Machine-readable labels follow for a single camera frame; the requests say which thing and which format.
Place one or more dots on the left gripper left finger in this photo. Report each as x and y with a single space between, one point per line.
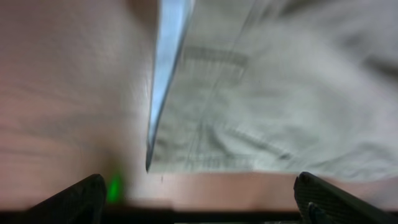
81 203

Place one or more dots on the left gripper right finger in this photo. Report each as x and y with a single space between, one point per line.
321 202

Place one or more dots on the khaki grey shorts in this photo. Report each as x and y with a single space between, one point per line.
282 86

